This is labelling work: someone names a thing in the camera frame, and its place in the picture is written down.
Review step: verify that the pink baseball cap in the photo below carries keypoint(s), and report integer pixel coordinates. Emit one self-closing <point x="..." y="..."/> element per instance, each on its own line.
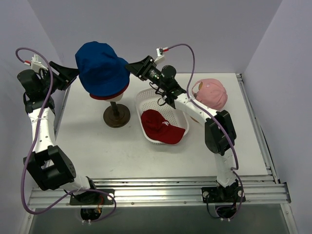
<point x="211" y="93"/>

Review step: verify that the aluminium rail frame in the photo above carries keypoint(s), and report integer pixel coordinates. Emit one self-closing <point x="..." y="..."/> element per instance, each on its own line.
<point x="146" y="174"/>

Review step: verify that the dark round mannequin stand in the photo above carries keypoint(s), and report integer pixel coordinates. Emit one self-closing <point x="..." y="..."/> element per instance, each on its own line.
<point x="116" y="115"/>

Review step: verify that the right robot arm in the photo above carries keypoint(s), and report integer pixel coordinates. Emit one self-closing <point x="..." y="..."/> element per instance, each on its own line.
<point x="218" y="126"/>

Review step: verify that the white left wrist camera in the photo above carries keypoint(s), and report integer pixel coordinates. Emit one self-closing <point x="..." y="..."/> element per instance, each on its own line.
<point x="35" y="64"/>

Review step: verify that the cream mannequin head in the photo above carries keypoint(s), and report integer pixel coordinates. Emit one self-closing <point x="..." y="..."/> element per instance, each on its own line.
<point x="114" y="98"/>

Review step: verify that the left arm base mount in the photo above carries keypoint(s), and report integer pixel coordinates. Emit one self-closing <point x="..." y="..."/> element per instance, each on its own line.
<point x="103" y="198"/>

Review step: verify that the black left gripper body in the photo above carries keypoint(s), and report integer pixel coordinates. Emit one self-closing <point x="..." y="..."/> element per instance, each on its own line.
<point x="59" y="79"/>

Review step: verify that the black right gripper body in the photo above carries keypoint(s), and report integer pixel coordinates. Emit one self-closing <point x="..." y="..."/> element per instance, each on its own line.
<point x="144" y="68"/>

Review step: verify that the white plastic basket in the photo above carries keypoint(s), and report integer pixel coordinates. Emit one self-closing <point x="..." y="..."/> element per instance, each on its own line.
<point x="146" y="100"/>

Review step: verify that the dark red bucket hat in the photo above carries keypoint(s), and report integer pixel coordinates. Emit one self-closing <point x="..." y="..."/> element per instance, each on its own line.
<point x="101" y="97"/>

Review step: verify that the blue bucket hat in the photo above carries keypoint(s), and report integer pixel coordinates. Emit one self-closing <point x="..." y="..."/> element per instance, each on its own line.
<point x="101" y="71"/>

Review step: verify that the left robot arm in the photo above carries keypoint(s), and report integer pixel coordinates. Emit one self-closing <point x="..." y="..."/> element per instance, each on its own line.
<point x="48" y="165"/>

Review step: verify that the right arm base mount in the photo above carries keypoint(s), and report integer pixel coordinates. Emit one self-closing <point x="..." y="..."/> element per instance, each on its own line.
<point x="222" y="203"/>

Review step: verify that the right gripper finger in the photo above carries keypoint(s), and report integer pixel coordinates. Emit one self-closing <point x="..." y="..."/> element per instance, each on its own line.
<point x="141" y="62"/>
<point x="136" y="70"/>

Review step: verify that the red cap with strap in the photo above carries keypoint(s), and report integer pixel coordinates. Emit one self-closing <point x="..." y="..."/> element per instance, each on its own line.
<point x="156" y="127"/>

